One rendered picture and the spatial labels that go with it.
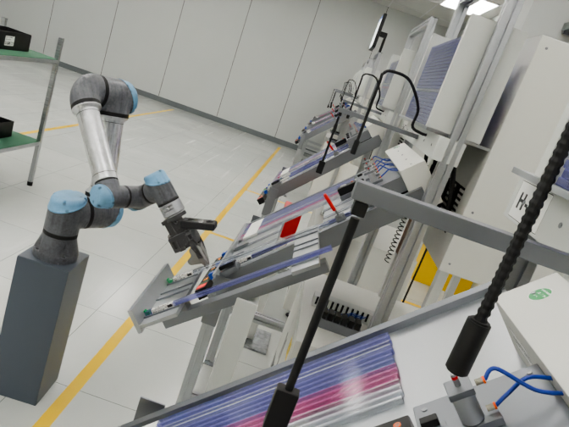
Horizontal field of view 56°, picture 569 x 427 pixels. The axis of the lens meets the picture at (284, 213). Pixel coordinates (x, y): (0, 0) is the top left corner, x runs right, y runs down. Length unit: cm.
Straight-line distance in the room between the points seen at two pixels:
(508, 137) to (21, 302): 166
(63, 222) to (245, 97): 876
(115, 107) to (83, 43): 952
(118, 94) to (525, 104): 130
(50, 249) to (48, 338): 32
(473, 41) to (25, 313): 167
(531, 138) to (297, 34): 896
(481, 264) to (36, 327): 149
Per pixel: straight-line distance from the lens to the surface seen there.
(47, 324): 206
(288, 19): 1049
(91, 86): 191
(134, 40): 1110
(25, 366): 218
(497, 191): 168
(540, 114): 168
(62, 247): 197
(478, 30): 162
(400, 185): 166
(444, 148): 158
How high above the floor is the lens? 142
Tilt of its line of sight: 15 degrees down
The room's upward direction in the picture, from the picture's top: 19 degrees clockwise
